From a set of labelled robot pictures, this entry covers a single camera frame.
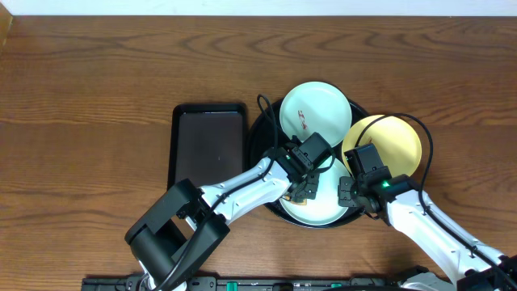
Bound mint green plate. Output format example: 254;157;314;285
280;159;350;226
280;82;352;147

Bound yellow plate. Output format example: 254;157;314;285
359;116;422;177

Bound green yellow sponge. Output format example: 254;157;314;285
283;196;307;205

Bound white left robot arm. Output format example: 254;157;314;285
124;145;330;290

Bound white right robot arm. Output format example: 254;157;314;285
338;173;516;290

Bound black round tray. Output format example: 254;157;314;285
245;100;370;229

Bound black rectangular tray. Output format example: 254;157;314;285
167;103;248;188

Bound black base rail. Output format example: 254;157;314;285
81;274;387;291

